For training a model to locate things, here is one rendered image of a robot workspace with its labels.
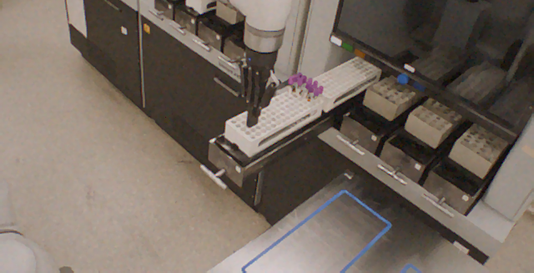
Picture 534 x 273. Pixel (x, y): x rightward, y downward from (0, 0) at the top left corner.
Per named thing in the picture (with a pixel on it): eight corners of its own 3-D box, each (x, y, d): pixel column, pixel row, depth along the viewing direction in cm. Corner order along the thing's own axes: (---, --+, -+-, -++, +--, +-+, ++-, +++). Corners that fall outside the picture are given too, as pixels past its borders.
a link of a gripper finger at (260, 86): (266, 64, 107) (270, 67, 107) (262, 102, 114) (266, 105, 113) (254, 69, 105) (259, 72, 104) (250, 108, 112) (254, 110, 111)
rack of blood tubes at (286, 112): (296, 101, 139) (299, 84, 135) (320, 118, 134) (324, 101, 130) (223, 139, 121) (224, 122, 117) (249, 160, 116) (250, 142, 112)
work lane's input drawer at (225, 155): (352, 80, 166) (358, 59, 160) (383, 98, 159) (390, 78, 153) (194, 166, 121) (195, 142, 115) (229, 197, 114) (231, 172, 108)
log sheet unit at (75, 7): (68, 23, 267) (61, -33, 245) (89, 42, 254) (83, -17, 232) (64, 24, 265) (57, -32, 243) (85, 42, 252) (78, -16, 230)
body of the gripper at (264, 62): (287, 48, 103) (281, 81, 109) (261, 32, 107) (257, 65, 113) (264, 57, 98) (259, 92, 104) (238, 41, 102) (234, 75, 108)
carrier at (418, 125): (439, 146, 128) (446, 131, 124) (435, 149, 127) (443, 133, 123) (406, 126, 134) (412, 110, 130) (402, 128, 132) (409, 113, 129)
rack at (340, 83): (355, 70, 158) (360, 55, 155) (378, 83, 154) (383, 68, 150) (300, 99, 140) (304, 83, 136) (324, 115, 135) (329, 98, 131)
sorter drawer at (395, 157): (469, 84, 176) (478, 66, 170) (501, 102, 169) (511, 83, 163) (370, 164, 131) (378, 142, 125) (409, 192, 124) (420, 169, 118)
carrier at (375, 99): (395, 119, 135) (401, 103, 132) (392, 122, 134) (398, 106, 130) (365, 101, 141) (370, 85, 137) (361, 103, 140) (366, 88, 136)
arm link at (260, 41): (265, 10, 104) (262, 32, 108) (236, 18, 99) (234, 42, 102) (294, 25, 100) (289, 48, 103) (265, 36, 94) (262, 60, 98)
